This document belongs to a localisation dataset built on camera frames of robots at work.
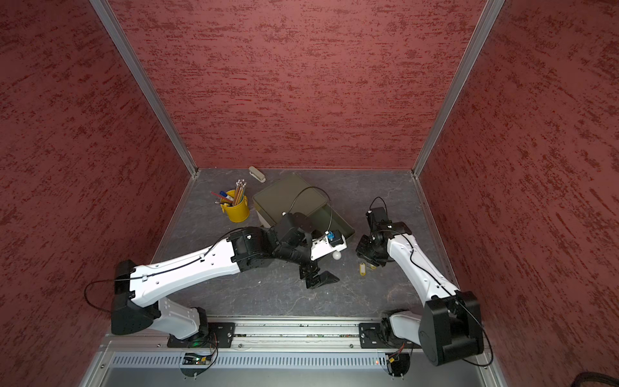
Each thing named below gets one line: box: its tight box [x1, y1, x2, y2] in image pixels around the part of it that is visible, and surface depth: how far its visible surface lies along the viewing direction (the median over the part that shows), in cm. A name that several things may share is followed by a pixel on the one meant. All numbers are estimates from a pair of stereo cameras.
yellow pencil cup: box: [220, 195, 250, 224], surface depth 100 cm
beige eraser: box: [248, 166, 266, 184], surface depth 119 cm
